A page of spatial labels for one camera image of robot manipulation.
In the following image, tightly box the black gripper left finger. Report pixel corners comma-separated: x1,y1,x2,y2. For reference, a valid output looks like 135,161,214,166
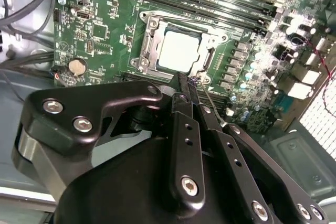
10,72,207,213

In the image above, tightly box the metal socket cover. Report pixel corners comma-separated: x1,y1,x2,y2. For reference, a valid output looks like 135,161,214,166
139,15,229,75

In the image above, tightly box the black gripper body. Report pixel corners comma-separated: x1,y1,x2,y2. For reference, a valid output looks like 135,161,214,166
54,103,276,224

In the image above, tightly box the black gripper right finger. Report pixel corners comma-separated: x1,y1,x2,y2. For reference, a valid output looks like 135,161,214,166
187,74,330,224

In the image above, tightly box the silver CPU plate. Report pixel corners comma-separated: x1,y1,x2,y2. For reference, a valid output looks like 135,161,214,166
156,23,208,74

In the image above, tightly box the wire locking lever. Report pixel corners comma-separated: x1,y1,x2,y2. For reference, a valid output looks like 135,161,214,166
195,70,229,130

